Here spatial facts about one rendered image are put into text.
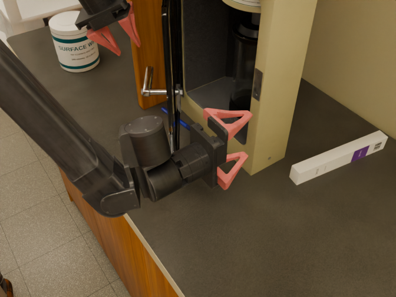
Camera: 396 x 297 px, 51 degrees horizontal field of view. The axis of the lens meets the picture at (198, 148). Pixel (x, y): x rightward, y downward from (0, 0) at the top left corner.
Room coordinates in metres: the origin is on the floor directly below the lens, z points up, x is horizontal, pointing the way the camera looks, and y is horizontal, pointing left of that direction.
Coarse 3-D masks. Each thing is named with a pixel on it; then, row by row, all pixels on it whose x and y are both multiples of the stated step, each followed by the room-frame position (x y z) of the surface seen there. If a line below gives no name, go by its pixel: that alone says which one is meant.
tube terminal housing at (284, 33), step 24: (264, 0) 0.69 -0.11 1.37; (288, 0) 0.69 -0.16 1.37; (312, 0) 0.72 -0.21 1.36; (264, 24) 0.68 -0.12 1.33; (288, 24) 0.69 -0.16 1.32; (264, 48) 0.67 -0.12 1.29; (288, 48) 0.70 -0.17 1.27; (264, 72) 0.67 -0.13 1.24; (288, 72) 0.70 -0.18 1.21; (264, 96) 0.67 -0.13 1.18; (288, 96) 0.71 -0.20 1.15; (264, 120) 0.68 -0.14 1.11; (288, 120) 0.72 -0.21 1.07; (240, 144) 0.70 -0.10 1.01; (264, 144) 0.68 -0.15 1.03; (264, 168) 0.69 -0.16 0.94
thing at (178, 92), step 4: (176, 84) 0.66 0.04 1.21; (172, 88) 0.65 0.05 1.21; (176, 88) 0.66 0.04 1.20; (180, 88) 0.66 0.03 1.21; (172, 92) 0.65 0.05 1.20; (176, 92) 0.65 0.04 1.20; (180, 92) 0.65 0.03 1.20; (172, 96) 0.65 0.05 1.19; (180, 96) 0.66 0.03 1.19; (180, 100) 0.65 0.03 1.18; (180, 104) 0.65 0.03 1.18; (180, 108) 0.65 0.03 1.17; (180, 112) 0.64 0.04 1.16
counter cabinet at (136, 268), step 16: (64, 176) 1.28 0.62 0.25; (80, 192) 1.07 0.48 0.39; (80, 208) 1.16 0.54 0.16; (96, 224) 0.97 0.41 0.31; (112, 224) 0.78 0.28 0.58; (128, 224) 0.65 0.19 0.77; (112, 240) 0.82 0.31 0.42; (128, 240) 0.67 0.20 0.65; (112, 256) 0.87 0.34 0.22; (128, 256) 0.70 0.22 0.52; (144, 256) 0.58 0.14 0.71; (128, 272) 0.73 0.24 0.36; (144, 272) 0.60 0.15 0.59; (160, 272) 0.51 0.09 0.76; (128, 288) 0.77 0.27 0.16; (144, 288) 0.62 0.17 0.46; (160, 288) 0.52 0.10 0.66
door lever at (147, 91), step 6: (150, 66) 0.73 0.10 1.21; (150, 72) 0.71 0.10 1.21; (144, 78) 0.69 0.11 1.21; (150, 78) 0.69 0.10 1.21; (144, 84) 0.67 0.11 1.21; (150, 84) 0.67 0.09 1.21; (144, 90) 0.65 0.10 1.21; (150, 90) 0.65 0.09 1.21; (156, 90) 0.65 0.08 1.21; (162, 90) 0.65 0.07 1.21; (144, 96) 0.65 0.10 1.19
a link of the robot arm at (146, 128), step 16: (128, 128) 0.45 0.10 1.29; (144, 128) 0.44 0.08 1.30; (160, 128) 0.44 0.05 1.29; (128, 144) 0.43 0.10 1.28; (144, 144) 0.42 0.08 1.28; (160, 144) 0.43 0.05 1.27; (128, 160) 0.42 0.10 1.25; (144, 160) 0.41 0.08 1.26; (160, 160) 0.42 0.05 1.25; (128, 176) 0.40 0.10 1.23; (112, 192) 0.39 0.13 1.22; (128, 192) 0.39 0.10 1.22; (112, 208) 0.37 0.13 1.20; (128, 208) 0.38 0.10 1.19
